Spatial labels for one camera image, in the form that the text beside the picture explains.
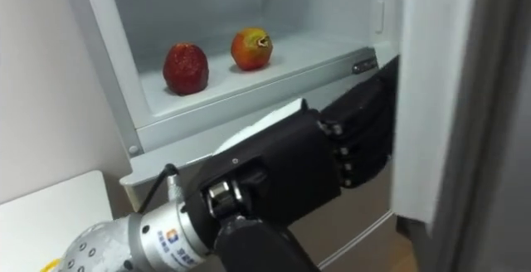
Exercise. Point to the white table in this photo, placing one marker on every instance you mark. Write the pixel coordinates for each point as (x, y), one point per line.
(45, 222)

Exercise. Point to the red strawberry soft toy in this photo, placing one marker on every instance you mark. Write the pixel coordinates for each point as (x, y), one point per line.
(185, 69)

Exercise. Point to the fridge door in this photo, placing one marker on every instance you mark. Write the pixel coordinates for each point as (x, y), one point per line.
(439, 98)

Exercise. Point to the grey fridge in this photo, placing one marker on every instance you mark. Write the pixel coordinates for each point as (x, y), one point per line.
(232, 110)

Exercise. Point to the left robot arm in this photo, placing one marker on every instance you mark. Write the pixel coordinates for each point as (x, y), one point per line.
(166, 239)

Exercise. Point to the yellow plastic basket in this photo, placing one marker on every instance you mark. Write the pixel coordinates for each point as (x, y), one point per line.
(50, 266)

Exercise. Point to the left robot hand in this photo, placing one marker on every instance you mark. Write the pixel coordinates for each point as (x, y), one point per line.
(286, 168)

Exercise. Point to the red-yellow pomegranate soft toy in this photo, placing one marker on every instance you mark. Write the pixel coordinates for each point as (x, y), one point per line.
(250, 50)

